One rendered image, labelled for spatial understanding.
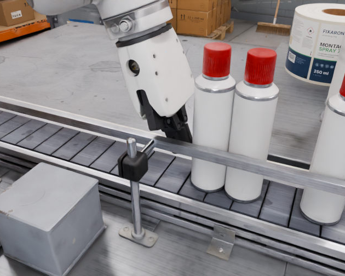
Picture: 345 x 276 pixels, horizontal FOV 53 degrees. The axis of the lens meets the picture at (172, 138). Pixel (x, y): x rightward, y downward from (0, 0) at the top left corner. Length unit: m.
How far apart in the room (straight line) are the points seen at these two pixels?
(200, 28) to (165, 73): 3.45
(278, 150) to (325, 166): 0.18
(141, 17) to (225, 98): 0.14
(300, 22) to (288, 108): 0.23
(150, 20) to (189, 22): 3.50
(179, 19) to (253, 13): 1.53
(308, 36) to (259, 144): 0.48
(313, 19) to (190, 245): 0.58
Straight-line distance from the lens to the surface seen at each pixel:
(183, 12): 3.92
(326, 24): 0.85
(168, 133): 0.48
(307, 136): 0.67
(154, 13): 0.42
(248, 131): 0.42
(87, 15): 2.67
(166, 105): 0.42
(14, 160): 0.66
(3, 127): 0.72
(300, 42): 0.89
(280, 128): 0.67
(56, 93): 0.94
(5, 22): 4.48
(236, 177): 0.47
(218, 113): 0.43
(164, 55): 0.43
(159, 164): 0.55
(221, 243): 0.50
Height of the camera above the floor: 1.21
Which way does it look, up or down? 32 degrees down
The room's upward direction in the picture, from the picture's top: straight up
